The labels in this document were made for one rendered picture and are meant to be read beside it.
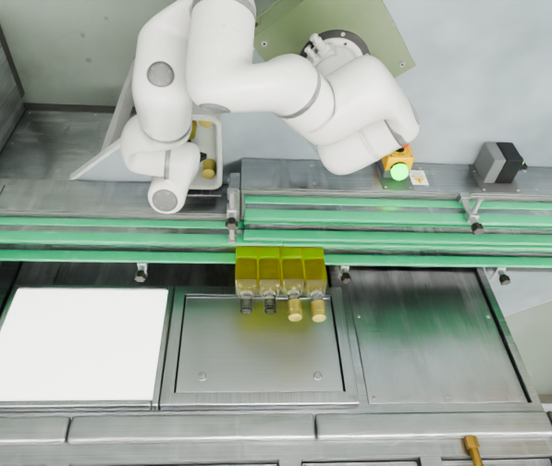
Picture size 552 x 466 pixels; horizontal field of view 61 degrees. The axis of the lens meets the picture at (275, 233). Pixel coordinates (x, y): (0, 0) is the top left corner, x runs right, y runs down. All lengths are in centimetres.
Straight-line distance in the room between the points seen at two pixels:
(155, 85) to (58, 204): 74
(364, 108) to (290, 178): 57
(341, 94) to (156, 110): 26
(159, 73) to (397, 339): 96
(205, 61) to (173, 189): 40
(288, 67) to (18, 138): 152
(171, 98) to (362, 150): 32
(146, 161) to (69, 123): 114
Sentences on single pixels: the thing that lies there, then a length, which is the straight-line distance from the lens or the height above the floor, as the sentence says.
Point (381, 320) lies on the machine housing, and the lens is 138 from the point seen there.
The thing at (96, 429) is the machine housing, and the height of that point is 137.
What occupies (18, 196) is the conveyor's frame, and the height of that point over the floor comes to 83.
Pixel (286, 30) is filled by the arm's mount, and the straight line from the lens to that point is 102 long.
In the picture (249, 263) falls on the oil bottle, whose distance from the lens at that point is 119.
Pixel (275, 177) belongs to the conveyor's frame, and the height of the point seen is 83.
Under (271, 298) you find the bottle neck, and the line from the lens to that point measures 115.
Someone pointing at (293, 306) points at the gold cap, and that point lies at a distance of 113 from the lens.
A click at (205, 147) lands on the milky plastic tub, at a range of 126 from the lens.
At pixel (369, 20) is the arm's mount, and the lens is 103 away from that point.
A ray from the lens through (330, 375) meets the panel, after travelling 122.
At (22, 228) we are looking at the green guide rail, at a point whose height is 92.
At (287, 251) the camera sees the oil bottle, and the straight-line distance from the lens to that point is 122.
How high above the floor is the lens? 177
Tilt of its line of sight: 43 degrees down
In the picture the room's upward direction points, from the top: 177 degrees clockwise
